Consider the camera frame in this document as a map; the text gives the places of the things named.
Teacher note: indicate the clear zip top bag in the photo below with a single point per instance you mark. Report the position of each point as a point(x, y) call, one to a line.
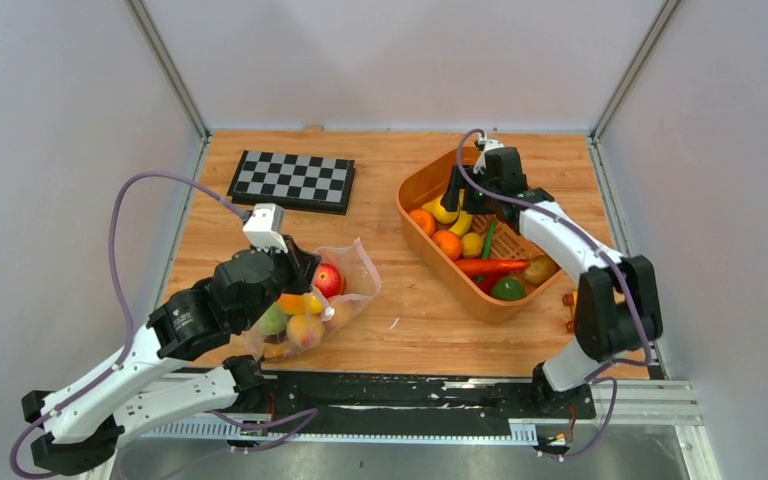
point(363, 283)

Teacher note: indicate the brown toy potato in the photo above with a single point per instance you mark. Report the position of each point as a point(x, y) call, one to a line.
point(540, 269)

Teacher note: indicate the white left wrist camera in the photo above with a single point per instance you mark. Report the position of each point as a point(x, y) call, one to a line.
point(263, 227)

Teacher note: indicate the red toy chili pepper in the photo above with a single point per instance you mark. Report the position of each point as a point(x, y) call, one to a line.
point(478, 267)

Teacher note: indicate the orange toy sausage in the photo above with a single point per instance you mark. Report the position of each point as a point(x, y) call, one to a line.
point(277, 351)

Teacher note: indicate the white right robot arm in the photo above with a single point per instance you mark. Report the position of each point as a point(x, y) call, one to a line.
point(618, 306)

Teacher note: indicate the black white checkerboard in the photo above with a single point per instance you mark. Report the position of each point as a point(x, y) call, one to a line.
point(293, 181)

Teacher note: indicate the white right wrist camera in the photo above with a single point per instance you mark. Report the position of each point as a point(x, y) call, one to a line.
point(484, 145)

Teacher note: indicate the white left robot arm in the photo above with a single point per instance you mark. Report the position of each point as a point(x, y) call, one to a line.
point(84, 424)

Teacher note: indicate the small yellow toy fruit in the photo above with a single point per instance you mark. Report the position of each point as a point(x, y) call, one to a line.
point(472, 245)

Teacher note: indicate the green toy bean pod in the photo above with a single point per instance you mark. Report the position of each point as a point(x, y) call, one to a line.
point(488, 239)

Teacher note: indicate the yellow brick toy car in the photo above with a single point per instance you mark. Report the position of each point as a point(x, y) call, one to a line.
point(570, 301)

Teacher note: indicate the green toy lime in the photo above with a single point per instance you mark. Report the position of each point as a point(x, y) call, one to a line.
point(508, 289)

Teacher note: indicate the orange toy fruit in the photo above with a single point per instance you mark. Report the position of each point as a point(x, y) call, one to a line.
point(449, 243)
point(424, 221)

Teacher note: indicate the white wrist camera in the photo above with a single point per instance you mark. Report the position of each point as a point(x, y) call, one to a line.
point(263, 227)
point(484, 145)

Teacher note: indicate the orange plastic basket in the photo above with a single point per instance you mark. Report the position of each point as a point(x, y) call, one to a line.
point(429, 182)

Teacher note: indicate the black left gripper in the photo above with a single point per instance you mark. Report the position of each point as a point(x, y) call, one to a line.
point(302, 263)

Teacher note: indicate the green toy cabbage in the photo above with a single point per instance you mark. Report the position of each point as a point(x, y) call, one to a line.
point(272, 322)

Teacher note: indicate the red toy apple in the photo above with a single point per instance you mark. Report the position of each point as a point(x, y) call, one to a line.
point(328, 280)

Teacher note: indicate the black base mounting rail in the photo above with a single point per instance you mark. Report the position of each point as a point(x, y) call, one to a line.
point(403, 405)

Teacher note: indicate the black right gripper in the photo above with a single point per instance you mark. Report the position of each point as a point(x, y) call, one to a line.
point(452, 198)

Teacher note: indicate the pink toy peach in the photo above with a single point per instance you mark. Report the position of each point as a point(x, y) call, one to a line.
point(344, 312)

